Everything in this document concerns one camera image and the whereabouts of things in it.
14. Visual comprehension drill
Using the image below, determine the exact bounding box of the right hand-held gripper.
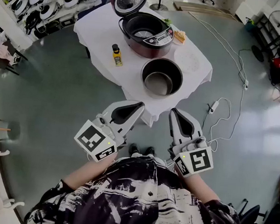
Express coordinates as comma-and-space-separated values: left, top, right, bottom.
163, 107, 220, 181

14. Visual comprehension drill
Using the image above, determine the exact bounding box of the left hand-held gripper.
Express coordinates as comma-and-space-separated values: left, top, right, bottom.
71, 94, 146, 167

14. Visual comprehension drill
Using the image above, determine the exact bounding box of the black metal pot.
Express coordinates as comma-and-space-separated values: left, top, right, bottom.
139, 56, 186, 99

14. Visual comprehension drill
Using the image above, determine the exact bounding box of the white steamer tray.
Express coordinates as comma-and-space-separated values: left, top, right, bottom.
172, 47, 203, 74

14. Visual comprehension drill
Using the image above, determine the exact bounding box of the dark red rice cooker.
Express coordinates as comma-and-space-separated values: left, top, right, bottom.
105, 0, 179, 61

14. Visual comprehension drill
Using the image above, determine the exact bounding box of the person's right forearm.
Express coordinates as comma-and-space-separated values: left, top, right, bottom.
170, 162, 224, 205

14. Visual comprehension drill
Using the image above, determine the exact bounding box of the person's left forearm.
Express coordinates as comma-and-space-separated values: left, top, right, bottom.
61, 148, 119, 194

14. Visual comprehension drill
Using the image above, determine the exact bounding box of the person's left black shoe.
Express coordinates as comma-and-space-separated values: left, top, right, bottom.
128, 143, 141, 157

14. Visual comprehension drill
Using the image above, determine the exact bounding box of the person's black shoe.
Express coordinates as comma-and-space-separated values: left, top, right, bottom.
144, 146, 157, 157
128, 143, 141, 157

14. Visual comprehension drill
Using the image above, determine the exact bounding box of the person's right black shoe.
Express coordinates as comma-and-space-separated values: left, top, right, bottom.
144, 146, 157, 157

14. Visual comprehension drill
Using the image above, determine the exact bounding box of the yellow oil bottle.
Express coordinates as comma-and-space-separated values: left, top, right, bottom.
109, 43, 126, 67

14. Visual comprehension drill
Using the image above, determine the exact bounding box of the white tablecloth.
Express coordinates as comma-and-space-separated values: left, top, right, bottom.
64, 0, 219, 134

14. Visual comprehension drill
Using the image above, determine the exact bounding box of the sliced bread food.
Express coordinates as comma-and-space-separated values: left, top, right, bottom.
172, 30, 188, 45

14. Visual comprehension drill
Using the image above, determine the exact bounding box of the black and white patterned shirt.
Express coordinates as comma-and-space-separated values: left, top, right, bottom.
23, 143, 256, 224

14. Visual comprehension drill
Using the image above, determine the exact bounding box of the green leafy vegetable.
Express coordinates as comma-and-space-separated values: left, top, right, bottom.
161, 17, 174, 27

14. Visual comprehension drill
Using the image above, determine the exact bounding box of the black metal rack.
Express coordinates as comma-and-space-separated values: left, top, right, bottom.
251, 14, 280, 49

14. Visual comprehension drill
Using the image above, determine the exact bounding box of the white cabinet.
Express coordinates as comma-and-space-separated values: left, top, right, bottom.
235, 0, 266, 26

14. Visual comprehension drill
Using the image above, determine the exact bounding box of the long white cable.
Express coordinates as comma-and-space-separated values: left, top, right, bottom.
182, 11, 255, 84

